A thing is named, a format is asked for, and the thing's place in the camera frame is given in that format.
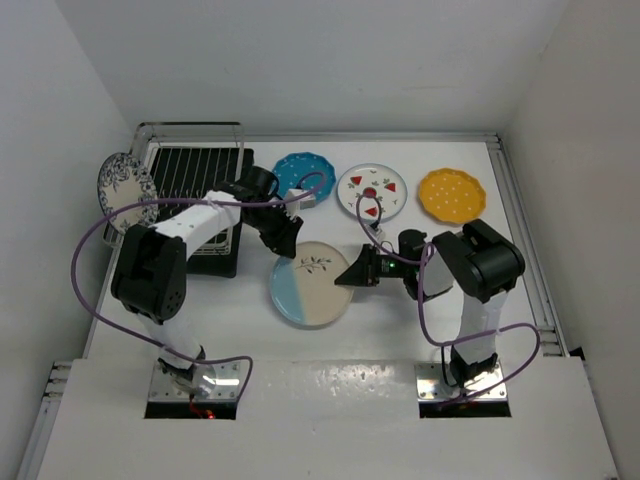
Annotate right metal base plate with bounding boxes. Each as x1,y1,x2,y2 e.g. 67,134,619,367
414,362,508,403

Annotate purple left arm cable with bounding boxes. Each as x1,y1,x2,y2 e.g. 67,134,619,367
69,172,328,406

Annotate metal base plate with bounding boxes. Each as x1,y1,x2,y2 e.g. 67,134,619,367
414,362,508,403
148,362,241,403

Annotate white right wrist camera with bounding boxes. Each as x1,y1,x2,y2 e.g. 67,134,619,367
365,222,386,243

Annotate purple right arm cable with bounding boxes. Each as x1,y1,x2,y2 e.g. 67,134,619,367
353,194,542,406

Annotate blue and beige plate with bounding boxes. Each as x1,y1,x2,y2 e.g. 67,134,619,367
269,241,353,329

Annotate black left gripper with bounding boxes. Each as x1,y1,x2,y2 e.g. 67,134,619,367
244,202,303,259

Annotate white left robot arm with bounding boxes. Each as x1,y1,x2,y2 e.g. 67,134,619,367
111,166,303,396

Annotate white wire dish rack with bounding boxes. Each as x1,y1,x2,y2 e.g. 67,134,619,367
102,120,246,256

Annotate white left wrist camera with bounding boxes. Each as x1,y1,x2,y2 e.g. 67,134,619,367
284,189,316,215

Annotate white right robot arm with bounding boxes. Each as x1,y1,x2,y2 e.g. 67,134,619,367
334,219,526,389

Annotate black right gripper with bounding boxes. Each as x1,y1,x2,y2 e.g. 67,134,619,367
337,243,412,287

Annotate yellow polka dot plate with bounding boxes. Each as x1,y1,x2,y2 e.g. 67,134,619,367
418,168,486,225

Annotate watermelon pattern white plate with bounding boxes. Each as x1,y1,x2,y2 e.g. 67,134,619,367
336,163,408,222

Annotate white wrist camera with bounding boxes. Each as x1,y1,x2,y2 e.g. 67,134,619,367
284,189,316,215
365,222,386,243

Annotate blue floral white plate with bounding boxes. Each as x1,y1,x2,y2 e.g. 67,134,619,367
97,153,159,235

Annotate blue polka dot plate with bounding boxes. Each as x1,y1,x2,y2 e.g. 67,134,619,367
272,152,336,203

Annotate black drip tray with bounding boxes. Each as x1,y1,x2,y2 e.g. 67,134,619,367
145,145,254,278

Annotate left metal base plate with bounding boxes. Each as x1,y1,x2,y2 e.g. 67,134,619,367
148,362,241,403

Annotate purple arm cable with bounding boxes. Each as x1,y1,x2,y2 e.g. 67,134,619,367
69,172,328,406
353,194,542,406

